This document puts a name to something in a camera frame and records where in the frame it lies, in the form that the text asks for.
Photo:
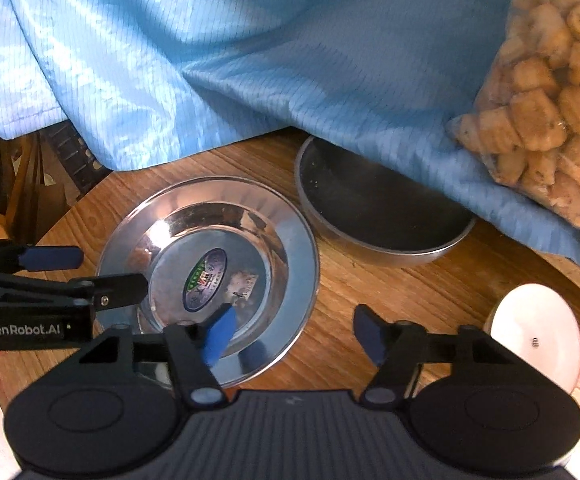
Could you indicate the light blue striped cloth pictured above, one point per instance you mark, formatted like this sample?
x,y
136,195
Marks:
x,y
220,60

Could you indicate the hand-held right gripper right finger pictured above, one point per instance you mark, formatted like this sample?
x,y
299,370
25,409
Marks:
x,y
370,332

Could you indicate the red-rimmed white bowl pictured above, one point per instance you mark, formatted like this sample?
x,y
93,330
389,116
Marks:
x,y
535,320

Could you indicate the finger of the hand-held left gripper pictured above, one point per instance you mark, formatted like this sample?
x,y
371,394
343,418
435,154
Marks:
x,y
52,258
120,291

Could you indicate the clear bag of puffed snacks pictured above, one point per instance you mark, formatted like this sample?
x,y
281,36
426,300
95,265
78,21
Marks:
x,y
545,110

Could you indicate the stainless steel bowl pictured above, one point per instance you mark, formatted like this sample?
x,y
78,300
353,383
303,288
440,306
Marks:
x,y
370,220

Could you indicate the black plastic crate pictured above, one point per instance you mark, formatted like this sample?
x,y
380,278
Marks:
x,y
70,160

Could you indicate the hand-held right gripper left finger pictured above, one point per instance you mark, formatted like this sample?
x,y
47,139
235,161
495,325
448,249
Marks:
x,y
217,335

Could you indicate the stainless steel plate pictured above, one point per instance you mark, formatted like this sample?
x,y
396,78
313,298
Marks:
x,y
250,220

